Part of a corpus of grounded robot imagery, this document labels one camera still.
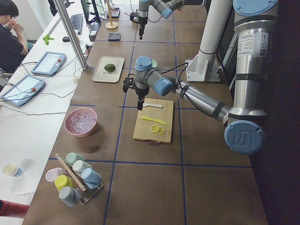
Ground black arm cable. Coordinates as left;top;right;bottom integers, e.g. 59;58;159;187
156;62;190;99

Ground teach pendant tablet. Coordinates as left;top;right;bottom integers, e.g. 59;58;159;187
31;52;66;76
0;75;45;107

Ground light blue cup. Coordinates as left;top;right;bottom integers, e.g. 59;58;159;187
81;168;102;189

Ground mint green cup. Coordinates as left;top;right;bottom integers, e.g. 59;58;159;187
65;152;85;165

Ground green avocado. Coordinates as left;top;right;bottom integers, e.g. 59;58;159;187
104;63;116;72

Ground seated person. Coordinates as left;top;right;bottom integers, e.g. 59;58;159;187
0;0;29;73

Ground white wire cup rack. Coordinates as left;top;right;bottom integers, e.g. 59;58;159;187
63;165;104;205

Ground grey cup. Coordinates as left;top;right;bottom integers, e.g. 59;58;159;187
59;186;81;207

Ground near teach pendant tablet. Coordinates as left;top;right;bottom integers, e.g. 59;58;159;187
0;75;45;107

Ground pink bowl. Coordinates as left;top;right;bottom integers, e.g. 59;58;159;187
64;107;98;137

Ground aluminium frame post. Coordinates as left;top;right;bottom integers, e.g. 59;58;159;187
53;0;88;71

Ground light green bowl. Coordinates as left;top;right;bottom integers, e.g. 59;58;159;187
151;59;158;68

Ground wooden banana stand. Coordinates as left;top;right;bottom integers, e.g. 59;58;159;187
105;0;118;30

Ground far teach pendant tablet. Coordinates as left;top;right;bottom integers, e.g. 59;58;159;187
31;52;66;76

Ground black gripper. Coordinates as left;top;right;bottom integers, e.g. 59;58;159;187
138;17;147;40
136;88;149;111

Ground white plastic spoon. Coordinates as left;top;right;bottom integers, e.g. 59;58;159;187
143;102;163;108

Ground red object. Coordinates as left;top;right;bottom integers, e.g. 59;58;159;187
0;200;30;218

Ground green clamp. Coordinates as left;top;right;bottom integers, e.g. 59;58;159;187
43;35;54;45

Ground white cup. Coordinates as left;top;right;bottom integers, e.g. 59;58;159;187
72;160;93;174

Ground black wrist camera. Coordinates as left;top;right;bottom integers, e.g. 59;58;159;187
123;73;135;93

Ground grey folded cloth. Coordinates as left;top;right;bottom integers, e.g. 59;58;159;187
108;32;121;41

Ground yellow plastic knife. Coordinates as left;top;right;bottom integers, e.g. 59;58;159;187
141;116;167;125

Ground wooden rack rod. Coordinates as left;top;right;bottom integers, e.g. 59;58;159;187
55;154;87;192

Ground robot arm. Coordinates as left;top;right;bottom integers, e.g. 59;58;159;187
137;0;186;40
133;0;279;155

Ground black computer mouse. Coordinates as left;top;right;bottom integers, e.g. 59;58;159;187
62;37;70;43

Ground black keyboard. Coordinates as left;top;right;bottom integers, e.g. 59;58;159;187
70;14;83;35

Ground computer monitor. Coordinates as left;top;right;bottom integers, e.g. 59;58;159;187
81;0;101;25

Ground pink cup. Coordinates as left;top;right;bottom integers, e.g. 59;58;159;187
45;167;65;183

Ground paper cup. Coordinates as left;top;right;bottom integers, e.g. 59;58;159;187
2;163;23;177

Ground yellow cup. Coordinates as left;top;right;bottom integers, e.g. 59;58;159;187
54;175;75;192

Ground clear ice cubes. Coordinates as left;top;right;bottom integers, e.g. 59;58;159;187
69;112;97;134

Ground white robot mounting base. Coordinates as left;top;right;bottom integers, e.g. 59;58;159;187
186;0;233;82

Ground white rabbit tray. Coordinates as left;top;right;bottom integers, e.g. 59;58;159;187
92;56;124;83

